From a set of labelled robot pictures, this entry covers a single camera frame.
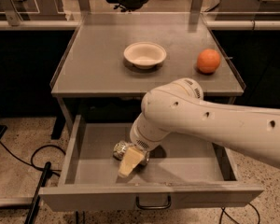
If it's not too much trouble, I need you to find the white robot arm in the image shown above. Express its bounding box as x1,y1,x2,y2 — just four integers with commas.
119,78,280,177

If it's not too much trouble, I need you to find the black pole stand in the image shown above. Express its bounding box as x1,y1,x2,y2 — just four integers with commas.
24,161,51,224

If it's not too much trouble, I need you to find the black floor cable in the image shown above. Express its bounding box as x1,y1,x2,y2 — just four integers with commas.
0,133,67,177

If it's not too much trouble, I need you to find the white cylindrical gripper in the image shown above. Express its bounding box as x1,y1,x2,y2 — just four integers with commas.
118,114,171,178

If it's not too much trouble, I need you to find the orange fruit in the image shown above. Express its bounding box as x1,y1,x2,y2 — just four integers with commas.
197,49,220,74

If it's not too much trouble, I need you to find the black cable under drawer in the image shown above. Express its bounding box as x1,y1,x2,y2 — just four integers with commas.
217,203,261,224

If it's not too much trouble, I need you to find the white paper bowl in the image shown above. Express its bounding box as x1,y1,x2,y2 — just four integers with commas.
123,42,167,69

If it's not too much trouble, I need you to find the grey open top drawer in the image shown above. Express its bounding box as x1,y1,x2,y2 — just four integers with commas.
40,115,263,211

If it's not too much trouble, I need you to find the black drawer handle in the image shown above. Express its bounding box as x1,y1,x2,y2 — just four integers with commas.
135,195,172,210

